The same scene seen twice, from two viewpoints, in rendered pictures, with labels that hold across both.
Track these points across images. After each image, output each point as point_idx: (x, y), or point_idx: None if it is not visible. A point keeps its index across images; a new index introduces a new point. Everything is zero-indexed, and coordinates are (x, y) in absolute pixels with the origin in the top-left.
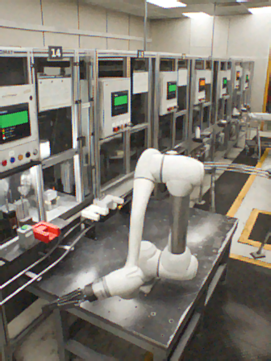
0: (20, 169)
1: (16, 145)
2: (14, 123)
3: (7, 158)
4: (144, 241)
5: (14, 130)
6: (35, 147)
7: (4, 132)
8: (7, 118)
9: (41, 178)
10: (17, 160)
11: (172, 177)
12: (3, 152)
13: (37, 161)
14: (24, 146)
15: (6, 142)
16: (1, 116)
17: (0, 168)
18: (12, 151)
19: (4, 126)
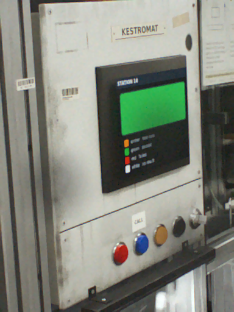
0: (167, 276)
1: (151, 195)
2: (155, 122)
3: (128, 238)
4: None
5: (152, 143)
6: (194, 202)
7: (128, 150)
8: (138, 105)
9: (204, 304)
10: (152, 246)
11: None
12: (119, 219)
13: (205, 249)
14: (170, 198)
15: (130, 183)
16: (123, 95)
17: (109, 273)
18: (141, 214)
19: (130, 128)
